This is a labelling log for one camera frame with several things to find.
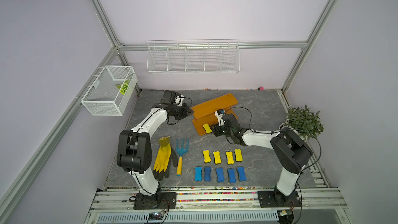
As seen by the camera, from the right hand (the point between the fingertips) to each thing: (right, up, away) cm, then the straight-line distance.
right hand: (211, 125), depth 93 cm
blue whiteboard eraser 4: (+10, -25, -13) cm, 30 cm away
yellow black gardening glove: (-26, -17, -7) cm, 32 cm away
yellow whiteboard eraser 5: (+15, -16, -6) cm, 23 cm away
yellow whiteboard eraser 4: (+10, -17, -8) cm, 22 cm away
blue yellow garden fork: (-18, -15, -3) cm, 24 cm away
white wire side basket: (-55, +19, -11) cm, 59 cm away
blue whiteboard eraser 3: (+4, -24, -13) cm, 28 cm away
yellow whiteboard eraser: (-2, -2, +2) cm, 4 cm away
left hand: (-10, +8, -4) cm, 14 cm away
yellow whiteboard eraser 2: (-3, -17, -7) cm, 18 cm away
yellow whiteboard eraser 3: (+3, -17, -8) cm, 19 cm away
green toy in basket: (-46, +22, -12) cm, 52 cm away
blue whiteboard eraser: (-7, -24, -13) cm, 28 cm away
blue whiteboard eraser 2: (-2, -25, -13) cm, 28 cm away
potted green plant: (+47, +3, -16) cm, 50 cm away
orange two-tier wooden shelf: (-3, +7, -2) cm, 9 cm away
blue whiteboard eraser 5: (+16, -24, -13) cm, 31 cm away
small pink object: (+42, +26, +31) cm, 58 cm away
